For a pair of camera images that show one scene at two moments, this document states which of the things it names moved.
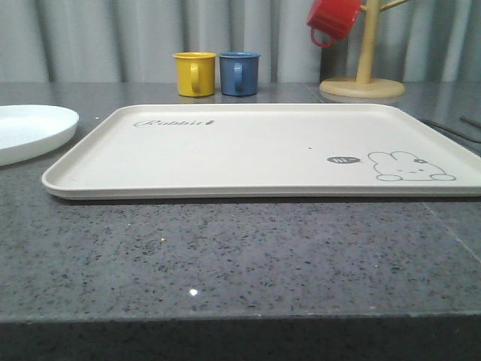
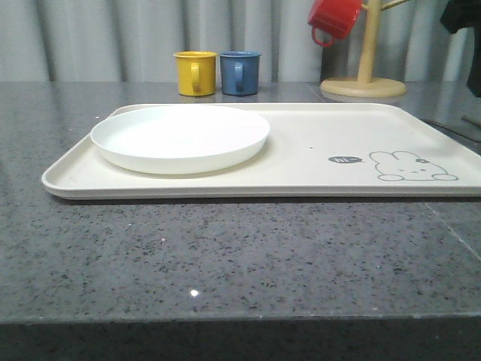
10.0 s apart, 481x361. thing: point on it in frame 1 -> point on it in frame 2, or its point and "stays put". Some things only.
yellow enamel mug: [195, 73] stays put
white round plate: [27, 131] -> [179, 139]
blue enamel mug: [239, 73] stays put
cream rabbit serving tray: [262, 151] stays put
